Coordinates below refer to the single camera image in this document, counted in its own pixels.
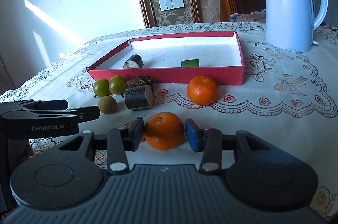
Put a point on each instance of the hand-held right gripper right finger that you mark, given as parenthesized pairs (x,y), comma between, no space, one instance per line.
(191,134)

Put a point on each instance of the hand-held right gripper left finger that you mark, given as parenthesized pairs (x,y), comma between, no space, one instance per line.
(138,131)

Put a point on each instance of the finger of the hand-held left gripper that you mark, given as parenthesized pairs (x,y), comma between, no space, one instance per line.
(88,112)
(47,104)

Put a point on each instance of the brown longan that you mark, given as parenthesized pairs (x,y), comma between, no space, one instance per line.
(107,105)
(129,124)

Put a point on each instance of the orange tangerine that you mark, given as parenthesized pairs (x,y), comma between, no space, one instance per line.
(163,131)
(202,90)

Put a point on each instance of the dark sugarcane piece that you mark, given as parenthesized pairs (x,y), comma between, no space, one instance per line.
(137,98)

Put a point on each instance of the red cardboard box tray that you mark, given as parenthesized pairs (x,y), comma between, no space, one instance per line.
(184,49)

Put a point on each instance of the green round fruit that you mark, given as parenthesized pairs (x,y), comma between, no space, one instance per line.
(101,87)
(118,84)

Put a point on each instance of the brown hairy taro piece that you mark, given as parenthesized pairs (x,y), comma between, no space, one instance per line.
(138,81)

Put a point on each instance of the green cucumber piece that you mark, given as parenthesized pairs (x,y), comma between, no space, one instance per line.
(190,63)

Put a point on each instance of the pink patterned cushion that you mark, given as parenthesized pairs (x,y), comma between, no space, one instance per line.
(247,17)

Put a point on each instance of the light blue electric kettle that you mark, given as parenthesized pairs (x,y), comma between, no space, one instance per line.
(287,7)

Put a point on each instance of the white wall light switch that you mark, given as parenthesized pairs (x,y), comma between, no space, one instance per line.
(171,3)

